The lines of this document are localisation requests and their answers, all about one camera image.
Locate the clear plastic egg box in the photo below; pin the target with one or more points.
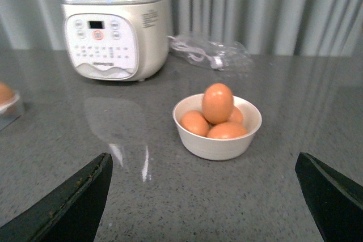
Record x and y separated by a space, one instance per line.
12 110

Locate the brown bowl egg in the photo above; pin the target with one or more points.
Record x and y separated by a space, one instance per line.
227 130
194 122
236 116

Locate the brown top egg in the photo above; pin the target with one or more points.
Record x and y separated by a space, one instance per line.
217 103

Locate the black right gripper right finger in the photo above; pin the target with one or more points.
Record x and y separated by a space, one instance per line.
334 200

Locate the white round bowl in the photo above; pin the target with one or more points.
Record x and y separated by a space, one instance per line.
217 149

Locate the clear plastic bag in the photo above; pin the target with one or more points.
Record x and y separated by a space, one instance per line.
201 51

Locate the brown egg in box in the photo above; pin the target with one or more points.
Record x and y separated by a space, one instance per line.
6 93

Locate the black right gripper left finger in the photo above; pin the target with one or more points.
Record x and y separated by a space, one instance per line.
71 212

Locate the brown front bowl egg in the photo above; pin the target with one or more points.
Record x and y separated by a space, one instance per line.
227 130

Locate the brown back bowl egg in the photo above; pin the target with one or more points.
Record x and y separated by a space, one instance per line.
236 116

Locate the grey curtain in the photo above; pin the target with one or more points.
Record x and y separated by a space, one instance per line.
277 27

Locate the white blender appliance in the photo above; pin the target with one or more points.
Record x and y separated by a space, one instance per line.
123 40

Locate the brown left bowl egg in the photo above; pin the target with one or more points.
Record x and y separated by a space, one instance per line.
194 122

